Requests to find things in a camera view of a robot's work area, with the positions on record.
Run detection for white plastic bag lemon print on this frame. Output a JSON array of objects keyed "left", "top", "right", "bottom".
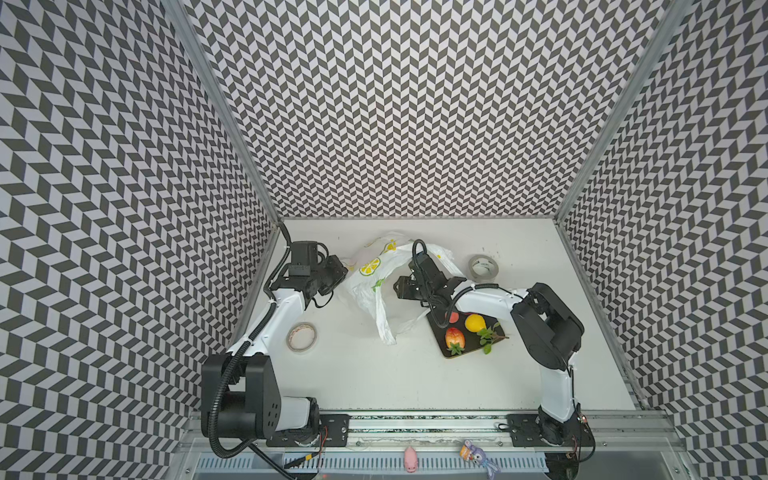
[{"left": 341, "top": 231, "right": 428, "bottom": 345}]

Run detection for red yellow fake strawberry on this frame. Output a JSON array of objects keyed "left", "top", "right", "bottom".
[{"left": 444, "top": 327, "right": 466, "bottom": 356}]

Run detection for fake lemon branch green leaves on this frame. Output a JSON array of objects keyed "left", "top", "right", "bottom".
[{"left": 464, "top": 314, "right": 508, "bottom": 355}]

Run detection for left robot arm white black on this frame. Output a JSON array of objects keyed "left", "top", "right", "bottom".
[{"left": 200, "top": 223, "right": 348, "bottom": 459}]

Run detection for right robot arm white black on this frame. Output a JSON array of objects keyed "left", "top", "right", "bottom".
[{"left": 393, "top": 252, "right": 595, "bottom": 449}]

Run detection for clear packing tape roll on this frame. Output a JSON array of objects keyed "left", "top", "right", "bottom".
[{"left": 468, "top": 254, "right": 500, "bottom": 283}]

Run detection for black square tray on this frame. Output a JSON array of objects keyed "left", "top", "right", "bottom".
[{"left": 426, "top": 310, "right": 501, "bottom": 359}]

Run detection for white masking tape roll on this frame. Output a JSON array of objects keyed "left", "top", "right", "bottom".
[{"left": 286, "top": 322, "right": 319, "bottom": 354}]

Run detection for pink small toy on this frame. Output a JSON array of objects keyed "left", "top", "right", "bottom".
[{"left": 403, "top": 446, "right": 418, "bottom": 473}]

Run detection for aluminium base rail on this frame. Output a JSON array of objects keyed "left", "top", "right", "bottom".
[{"left": 179, "top": 409, "right": 685, "bottom": 454}]

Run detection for aluminium corner post left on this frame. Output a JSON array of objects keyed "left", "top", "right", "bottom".
[{"left": 162, "top": 0, "right": 280, "bottom": 223}]

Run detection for aluminium corner post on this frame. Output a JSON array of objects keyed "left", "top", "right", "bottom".
[
  {"left": 554, "top": 0, "right": 693, "bottom": 226},
  {"left": 162, "top": 0, "right": 280, "bottom": 223}
]

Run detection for aluminium corner post right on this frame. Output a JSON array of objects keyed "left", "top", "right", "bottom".
[{"left": 554, "top": 0, "right": 693, "bottom": 226}]

